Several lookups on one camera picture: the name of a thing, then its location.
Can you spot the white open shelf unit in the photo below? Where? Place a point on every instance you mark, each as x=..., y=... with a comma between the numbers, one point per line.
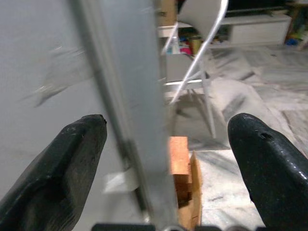
x=173, y=62

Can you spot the blue toy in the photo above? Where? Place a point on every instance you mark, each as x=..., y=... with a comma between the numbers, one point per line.
x=292, y=42

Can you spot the brown cardboard box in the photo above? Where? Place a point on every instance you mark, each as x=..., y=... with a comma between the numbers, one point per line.
x=166, y=12

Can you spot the grey fridge door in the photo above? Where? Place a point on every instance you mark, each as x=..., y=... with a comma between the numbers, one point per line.
x=43, y=60

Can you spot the white folding chair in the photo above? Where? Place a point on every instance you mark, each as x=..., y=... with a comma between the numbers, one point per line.
x=199, y=48

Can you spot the grey fridge body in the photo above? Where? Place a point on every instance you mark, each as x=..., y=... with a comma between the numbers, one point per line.
x=137, y=79

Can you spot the yellow tin can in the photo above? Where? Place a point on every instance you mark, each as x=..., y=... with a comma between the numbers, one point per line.
x=196, y=44

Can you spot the grey floor cover sheet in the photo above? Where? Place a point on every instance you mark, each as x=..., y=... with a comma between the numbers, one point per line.
x=252, y=91

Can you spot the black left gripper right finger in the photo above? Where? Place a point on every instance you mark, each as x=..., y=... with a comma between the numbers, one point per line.
x=272, y=173

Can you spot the wooden block stand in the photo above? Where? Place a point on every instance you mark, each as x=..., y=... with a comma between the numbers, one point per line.
x=184, y=178

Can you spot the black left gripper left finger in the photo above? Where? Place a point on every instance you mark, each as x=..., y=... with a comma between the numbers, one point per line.
x=60, y=178

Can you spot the white low cabinet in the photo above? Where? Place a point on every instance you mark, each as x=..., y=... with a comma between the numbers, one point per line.
x=257, y=30

